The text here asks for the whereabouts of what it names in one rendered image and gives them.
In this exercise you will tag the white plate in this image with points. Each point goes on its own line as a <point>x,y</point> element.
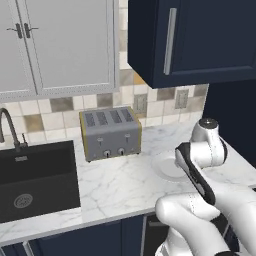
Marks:
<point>166,168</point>

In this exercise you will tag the dark curved tap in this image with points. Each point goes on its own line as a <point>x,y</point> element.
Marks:
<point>10,128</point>

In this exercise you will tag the grey wall socket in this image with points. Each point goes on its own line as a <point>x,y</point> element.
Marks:
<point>140,104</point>
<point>181,98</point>

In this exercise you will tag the black sink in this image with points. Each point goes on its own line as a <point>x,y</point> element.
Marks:
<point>36,181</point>

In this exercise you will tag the grey cupboard door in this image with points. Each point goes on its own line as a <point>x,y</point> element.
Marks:
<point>71,43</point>
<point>13,56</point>

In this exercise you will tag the grey four-slot toaster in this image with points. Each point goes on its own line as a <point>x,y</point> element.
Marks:
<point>111,136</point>

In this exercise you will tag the navy wall cupboard door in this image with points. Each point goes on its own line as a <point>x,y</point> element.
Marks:
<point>213,36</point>

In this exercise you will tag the navy fridge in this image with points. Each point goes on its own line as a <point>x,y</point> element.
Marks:
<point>235,116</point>

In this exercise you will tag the navy base cupboard door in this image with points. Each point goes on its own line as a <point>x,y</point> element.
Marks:
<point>132,235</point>
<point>80,240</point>

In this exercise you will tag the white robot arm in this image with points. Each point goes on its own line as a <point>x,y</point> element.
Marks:
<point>206,213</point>

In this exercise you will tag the dark dishwasher front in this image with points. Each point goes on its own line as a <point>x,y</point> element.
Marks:
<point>156,237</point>

